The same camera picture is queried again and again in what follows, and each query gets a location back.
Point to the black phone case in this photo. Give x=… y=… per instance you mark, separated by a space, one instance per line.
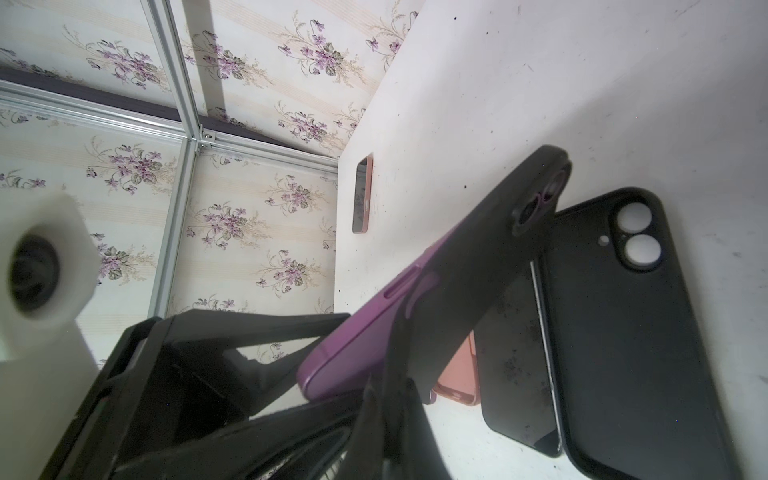
x=471 y=268
x=634 y=394

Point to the black phone pink edge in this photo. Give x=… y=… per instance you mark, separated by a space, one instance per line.
x=362 y=195

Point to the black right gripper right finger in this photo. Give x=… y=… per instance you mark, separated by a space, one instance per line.
x=418 y=455

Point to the aluminium frame top bar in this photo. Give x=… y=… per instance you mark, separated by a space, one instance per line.
x=24 y=97

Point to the pink phone case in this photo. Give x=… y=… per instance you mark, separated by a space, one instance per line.
x=459 y=380

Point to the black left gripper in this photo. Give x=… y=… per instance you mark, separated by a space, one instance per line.
x=170 y=383

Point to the black pad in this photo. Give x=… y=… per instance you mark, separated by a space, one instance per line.
x=514 y=379

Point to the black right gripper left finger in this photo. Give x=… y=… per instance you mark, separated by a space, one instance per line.
x=364 y=455

